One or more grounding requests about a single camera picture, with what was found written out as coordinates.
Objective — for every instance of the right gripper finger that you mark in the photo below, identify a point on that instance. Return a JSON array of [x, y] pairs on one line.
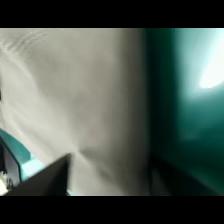
[[50, 181]]

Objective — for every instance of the white shirt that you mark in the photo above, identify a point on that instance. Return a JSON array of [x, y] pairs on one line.
[[83, 100]]

